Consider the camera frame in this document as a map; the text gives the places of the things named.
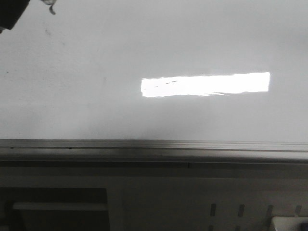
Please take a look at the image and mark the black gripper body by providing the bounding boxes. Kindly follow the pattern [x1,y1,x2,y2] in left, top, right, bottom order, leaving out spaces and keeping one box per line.
[0,0,29,30]

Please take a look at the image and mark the red magnet taped to marker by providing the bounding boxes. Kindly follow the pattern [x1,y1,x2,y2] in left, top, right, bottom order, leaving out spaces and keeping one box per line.
[41,0,57,15]

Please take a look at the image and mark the white whiteboard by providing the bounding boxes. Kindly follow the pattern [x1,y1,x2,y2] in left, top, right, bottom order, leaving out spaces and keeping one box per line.
[0,0,308,142]

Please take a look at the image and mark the grey perforated panel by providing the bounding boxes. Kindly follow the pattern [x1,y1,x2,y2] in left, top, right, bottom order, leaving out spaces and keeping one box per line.
[122,178,308,231]

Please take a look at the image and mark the white tray bottom right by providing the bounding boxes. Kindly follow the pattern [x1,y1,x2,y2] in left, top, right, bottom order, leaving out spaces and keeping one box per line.
[269,216,308,231]

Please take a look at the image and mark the aluminium whiteboard frame rail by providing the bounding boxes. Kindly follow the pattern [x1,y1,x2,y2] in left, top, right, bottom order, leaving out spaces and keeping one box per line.
[0,139,308,164]

